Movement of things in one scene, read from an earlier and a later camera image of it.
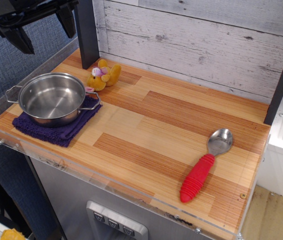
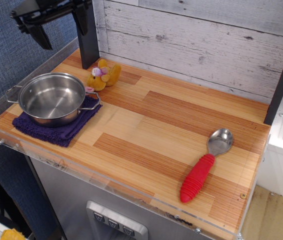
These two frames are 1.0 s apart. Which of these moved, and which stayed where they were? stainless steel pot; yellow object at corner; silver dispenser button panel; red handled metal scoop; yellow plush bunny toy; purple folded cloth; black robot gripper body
Moved: black robot gripper body
Stayed: yellow plush bunny toy; purple folded cloth; red handled metal scoop; silver dispenser button panel; stainless steel pot; yellow object at corner
